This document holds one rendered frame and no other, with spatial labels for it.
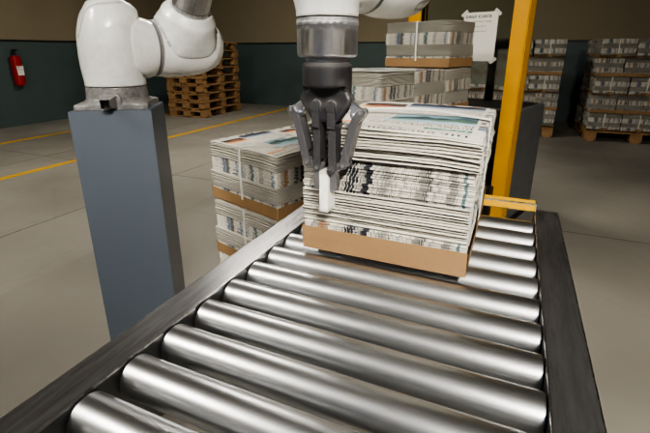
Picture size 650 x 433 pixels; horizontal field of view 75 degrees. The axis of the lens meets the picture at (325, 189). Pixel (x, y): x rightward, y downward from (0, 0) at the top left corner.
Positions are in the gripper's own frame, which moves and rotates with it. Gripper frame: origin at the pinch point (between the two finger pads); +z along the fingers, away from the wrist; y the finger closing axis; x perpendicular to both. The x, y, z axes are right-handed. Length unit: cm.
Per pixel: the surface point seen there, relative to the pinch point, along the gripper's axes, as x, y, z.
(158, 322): 25.1, 13.7, 13.0
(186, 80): -541, 508, 28
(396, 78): -120, 21, -11
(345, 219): -3.2, -2.2, 6.2
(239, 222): -60, 62, 39
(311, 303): 12.5, -3.1, 13.1
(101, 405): 38.2, 8.6, 13.1
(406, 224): -3.0, -12.8, 5.2
